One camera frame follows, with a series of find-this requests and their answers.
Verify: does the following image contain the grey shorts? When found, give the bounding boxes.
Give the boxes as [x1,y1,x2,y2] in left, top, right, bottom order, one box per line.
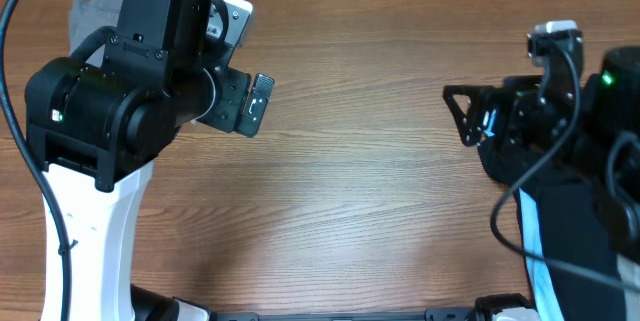
[68,0,196,67]

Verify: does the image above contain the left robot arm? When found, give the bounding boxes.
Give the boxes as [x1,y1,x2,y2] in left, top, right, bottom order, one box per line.
[25,0,274,320]

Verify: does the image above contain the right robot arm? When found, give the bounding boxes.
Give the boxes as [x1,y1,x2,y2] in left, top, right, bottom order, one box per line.
[443,45,639,320]

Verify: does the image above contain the black garment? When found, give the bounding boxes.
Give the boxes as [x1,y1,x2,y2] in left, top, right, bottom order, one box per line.
[477,135,629,321]

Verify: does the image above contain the light blue garment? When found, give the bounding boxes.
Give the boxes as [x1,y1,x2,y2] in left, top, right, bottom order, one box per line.
[482,110,566,321]

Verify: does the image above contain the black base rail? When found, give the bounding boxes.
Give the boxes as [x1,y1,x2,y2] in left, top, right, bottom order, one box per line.
[212,307,476,321]

